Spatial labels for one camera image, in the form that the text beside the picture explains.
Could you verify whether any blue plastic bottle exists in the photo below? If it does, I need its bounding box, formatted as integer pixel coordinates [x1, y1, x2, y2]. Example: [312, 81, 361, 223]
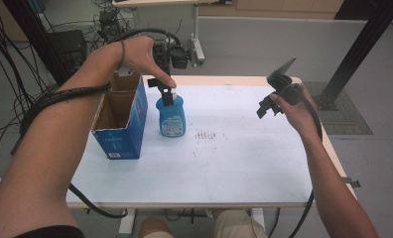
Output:
[155, 88, 188, 138]

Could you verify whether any thick black braided cable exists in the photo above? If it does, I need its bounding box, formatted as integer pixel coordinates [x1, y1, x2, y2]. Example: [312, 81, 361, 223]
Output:
[10, 27, 183, 220]

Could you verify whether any person's right leg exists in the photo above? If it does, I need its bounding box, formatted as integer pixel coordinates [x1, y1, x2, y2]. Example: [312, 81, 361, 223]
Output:
[210, 208, 269, 238]

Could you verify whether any white-legged desk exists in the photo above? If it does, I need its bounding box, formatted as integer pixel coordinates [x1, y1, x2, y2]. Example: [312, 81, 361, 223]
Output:
[111, 0, 234, 65]

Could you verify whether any bundle of black cables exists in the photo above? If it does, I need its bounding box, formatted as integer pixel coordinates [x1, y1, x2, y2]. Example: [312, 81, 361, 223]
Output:
[0, 0, 54, 168]

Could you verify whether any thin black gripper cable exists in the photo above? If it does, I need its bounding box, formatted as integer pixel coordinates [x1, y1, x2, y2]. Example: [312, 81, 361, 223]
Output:
[277, 82, 324, 238]

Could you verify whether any black metal post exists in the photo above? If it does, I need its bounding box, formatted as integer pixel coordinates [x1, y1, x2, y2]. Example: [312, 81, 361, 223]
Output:
[1, 0, 70, 87]
[313, 0, 393, 112]

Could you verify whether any grey floor mat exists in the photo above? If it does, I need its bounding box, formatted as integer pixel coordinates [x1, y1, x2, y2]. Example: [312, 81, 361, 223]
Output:
[303, 81, 374, 136]

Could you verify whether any blue cardboard box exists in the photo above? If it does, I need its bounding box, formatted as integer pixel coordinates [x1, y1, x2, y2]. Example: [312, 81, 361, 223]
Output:
[90, 70, 149, 161]

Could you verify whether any black equipment box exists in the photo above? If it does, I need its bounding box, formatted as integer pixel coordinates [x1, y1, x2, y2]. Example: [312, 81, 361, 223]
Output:
[47, 29, 88, 73]

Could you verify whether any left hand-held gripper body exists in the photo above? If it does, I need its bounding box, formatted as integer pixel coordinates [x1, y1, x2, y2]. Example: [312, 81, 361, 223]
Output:
[153, 42, 191, 76]

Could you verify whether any person's left hand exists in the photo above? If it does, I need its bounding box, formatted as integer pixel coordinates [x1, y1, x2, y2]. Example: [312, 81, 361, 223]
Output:
[119, 35, 178, 89]

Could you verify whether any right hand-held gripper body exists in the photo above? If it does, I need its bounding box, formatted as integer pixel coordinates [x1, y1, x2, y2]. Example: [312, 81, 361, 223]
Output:
[266, 57, 306, 107]

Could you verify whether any person's leg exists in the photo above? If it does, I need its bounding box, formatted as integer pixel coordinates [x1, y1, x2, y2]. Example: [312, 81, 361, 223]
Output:
[138, 216, 176, 238]
[210, 208, 269, 238]

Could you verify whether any person's left leg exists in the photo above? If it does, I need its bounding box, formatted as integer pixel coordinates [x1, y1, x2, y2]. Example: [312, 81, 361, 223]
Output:
[138, 216, 176, 238]

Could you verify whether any small black device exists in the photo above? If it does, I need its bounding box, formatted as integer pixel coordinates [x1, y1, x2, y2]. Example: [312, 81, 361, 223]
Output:
[97, 9, 123, 42]

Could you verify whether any person's right hand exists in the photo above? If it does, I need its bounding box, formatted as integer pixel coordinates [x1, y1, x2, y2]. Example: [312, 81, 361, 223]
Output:
[269, 83, 322, 140]

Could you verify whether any grey metal bracket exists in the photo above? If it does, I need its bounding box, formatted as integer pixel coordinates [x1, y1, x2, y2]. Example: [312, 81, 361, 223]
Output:
[341, 177, 362, 188]

